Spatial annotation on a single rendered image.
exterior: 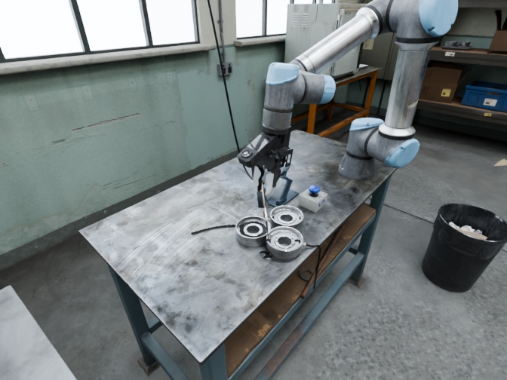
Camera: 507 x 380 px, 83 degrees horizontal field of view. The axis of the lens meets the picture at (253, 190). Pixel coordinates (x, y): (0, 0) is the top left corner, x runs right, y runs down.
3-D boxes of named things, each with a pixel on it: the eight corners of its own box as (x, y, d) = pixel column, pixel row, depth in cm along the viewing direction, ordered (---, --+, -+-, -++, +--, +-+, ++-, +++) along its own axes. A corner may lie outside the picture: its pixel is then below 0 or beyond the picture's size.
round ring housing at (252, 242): (230, 243, 85) (229, 233, 83) (244, 222, 94) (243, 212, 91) (263, 252, 82) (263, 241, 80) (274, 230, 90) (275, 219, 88)
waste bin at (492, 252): (472, 308, 157) (509, 252, 134) (408, 276, 176) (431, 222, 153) (482, 272, 179) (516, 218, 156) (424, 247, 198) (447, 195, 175)
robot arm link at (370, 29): (384, -19, 91) (260, 66, 86) (413, -22, 83) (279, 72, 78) (388, 19, 98) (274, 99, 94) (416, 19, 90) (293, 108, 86)
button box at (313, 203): (315, 213, 98) (317, 201, 95) (298, 205, 102) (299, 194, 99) (327, 203, 103) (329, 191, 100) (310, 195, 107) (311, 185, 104)
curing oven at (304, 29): (335, 85, 268) (347, 3, 234) (283, 77, 303) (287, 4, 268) (363, 75, 307) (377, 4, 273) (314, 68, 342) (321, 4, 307)
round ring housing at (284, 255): (265, 261, 79) (266, 250, 77) (265, 236, 88) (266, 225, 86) (304, 262, 79) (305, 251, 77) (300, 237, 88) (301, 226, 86)
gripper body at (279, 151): (290, 167, 83) (298, 127, 78) (272, 175, 78) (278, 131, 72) (270, 159, 88) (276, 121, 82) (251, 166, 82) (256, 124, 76)
